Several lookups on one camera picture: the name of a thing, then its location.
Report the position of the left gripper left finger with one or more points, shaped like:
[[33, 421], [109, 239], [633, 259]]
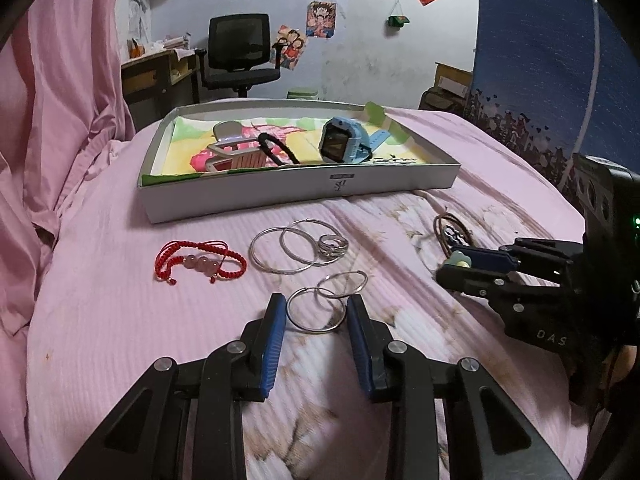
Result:
[[255, 356]]

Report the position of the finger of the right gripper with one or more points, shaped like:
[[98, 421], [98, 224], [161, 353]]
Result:
[[488, 259], [498, 289]]

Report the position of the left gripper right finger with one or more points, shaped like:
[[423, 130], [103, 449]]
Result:
[[379, 371]]

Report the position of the small silver bangle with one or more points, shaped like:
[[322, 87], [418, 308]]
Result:
[[341, 285]]

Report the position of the silver bangle near fingers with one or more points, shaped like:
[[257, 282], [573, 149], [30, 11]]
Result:
[[309, 313]]

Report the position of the pink floral bed sheet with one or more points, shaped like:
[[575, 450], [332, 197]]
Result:
[[121, 292]]

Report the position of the blue kids smartwatch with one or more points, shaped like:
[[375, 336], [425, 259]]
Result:
[[346, 141]]

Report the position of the blue starry wardrobe cover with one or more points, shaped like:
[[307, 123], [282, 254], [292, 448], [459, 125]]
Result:
[[553, 78]]

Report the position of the white shallow cardboard box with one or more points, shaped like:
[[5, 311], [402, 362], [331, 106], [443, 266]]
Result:
[[215, 193]]

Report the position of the silver grey belt buckle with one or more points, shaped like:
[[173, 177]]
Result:
[[232, 149]]

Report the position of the green plastic stool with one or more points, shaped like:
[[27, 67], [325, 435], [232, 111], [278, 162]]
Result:
[[302, 93]]

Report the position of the colourful floral paper liner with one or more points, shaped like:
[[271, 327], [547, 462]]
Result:
[[288, 140]]

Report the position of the green hanging pouch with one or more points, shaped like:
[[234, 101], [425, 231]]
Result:
[[397, 21]]

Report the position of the family cartoon poster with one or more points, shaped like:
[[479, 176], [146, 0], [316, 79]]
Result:
[[293, 44]]

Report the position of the wooden desk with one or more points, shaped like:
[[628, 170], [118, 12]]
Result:
[[155, 84]]

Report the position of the black office chair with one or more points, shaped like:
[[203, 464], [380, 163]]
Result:
[[239, 53]]

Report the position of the pink curtain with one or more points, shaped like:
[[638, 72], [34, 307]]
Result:
[[61, 103]]

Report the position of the small silver ring cluster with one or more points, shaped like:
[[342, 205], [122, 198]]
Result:
[[332, 246]]

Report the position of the cardboard box by wall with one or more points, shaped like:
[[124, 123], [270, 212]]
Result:
[[449, 92]]

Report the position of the cartoon poster on wall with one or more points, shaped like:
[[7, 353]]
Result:
[[320, 19]]

